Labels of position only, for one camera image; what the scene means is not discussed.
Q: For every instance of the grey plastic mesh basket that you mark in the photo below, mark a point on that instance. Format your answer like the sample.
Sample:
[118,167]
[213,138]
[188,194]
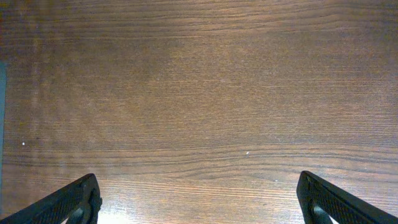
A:
[3,84]

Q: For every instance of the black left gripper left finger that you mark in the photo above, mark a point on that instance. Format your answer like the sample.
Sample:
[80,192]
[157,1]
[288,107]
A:
[77,202]

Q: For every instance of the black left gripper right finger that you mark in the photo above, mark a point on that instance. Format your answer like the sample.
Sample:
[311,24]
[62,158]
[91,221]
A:
[323,202]

